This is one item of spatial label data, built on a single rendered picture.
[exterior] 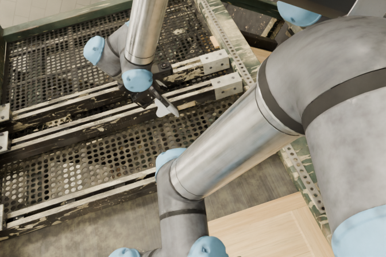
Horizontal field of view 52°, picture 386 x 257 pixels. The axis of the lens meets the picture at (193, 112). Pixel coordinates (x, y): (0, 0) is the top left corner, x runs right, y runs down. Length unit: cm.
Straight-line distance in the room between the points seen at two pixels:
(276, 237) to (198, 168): 85
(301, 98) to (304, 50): 4
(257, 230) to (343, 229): 108
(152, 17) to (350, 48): 63
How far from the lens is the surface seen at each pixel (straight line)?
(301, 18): 99
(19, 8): 644
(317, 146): 30
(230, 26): 203
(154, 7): 87
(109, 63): 114
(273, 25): 285
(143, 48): 94
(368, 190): 27
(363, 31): 32
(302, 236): 136
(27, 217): 154
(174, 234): 61
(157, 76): 122
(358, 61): 30
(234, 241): 134
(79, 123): 172
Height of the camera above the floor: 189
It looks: 28 degrees down
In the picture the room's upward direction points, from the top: 82 degrees counter-clockwise
